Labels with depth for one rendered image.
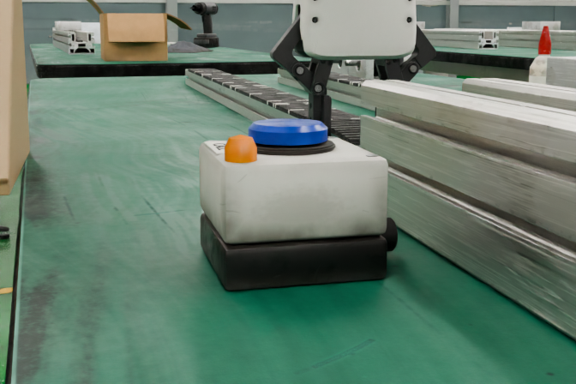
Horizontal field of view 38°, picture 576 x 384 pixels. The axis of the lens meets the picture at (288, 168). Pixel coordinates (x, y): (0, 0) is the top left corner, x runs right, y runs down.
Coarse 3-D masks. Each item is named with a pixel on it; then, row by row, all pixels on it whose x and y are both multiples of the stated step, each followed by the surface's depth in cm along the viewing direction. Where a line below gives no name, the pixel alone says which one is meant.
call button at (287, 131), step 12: (264, 120) 43; (276, 120) 42; (288, 120) 42; (300, 120) 42; (312, 120) 43; (252, 132) 41; (264, 132) 40; (276, 132) 40; (288, 132) 40; (300, 132) 40; (312, 132) 40; (324, 132) 41; (276, 144) 40; (288, 144) 40; (300, 144) 40
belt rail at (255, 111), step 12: (192, 84) 158; (204, 84) 148; (216, 84) 131; (216, 96) 132; (228, 96) 125; (240, 96) 112; (240, 108) 112; (252, 108) 108; (264, 108) 98; (252, 120) 105
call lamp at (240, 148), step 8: (232, 136) 38; (240, 136) 38; (248, 136) 38; (232, 144) 38; (240, 144) 38; (248, 144) 38; (232, 152) 38; (240, 152) 38; (248, 152) 38; (256, 152) 38; (232, 160) 38; (240, 160) 38; (248, 160) 38
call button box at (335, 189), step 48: (336, 144) 44; (240, 192) 38; (288, 192) 38; (336, 192) 39; (384, 192) 40; (240, 240) 38; (288, 240) 39; (336, 240) 40; (384, 240) 40; (240, 288) 39
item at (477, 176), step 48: (384, 96) 51; (432, 96) 45; (480, 96) 43; (528, 96) 49; (384, 144) 51; (432, 144) 44; (480, 144) 42; (528, 144) 35; (432, 192) 45; (480, 192) 39; (528, 192) 35; (432, 240) 45; (480, 240) 40; (528, 240) 35; (528, 288) 35
